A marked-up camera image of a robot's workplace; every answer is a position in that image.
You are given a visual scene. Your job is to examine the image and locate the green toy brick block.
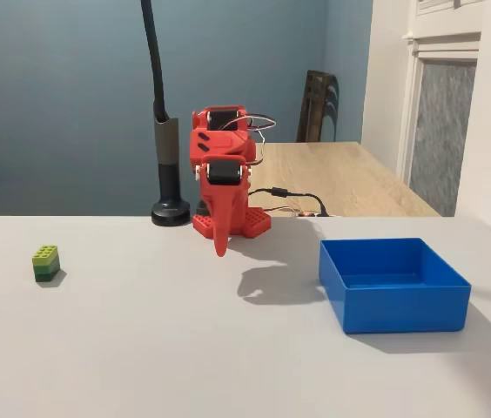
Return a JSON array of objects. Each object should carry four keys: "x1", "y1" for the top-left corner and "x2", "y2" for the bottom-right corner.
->
[{"x1": 31, "y1": 244, "x2": 62, "y2": 283}]

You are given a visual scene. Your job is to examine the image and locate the blue plastic bin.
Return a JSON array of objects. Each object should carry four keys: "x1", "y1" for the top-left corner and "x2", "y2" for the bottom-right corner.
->
[{"x1": 318, "y1": 237, "x2": 472, "y2": 335}]

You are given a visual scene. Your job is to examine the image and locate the black gooseneck stand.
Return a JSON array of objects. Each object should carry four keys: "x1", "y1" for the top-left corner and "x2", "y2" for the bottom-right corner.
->
[{"x1": 139, "y1": 0, "x2": 192, "y2": 227}]

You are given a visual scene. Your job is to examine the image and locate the light wooden table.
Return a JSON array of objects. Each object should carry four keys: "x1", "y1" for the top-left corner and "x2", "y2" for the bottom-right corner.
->
[{"x1": 247, "y1": 141, "x2": 441, "y2": 218}]

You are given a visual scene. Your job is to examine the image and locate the dark wooden chair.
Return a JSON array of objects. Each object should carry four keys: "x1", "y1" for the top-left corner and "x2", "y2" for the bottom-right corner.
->
[{"x1": 295, "y1": 69, "x2": 340, "y2": 144}]

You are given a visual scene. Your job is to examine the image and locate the white door with frosted glass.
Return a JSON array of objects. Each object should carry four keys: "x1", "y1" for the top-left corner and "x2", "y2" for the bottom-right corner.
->
[{"x1": 395, "y1": 0, "x2": 484, "y2": 218}]

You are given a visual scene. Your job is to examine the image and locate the black power cable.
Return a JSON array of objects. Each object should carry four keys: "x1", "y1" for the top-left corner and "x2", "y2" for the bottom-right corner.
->
[{"x1": 248, "y1": 186, "x2": 330, "y2": 217}]

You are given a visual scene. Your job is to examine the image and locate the thin arm servo wire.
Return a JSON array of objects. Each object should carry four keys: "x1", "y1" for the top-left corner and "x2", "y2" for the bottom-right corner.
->
[{"x1": 226, "y1": 113, "x2": 278, "y2": 167}]

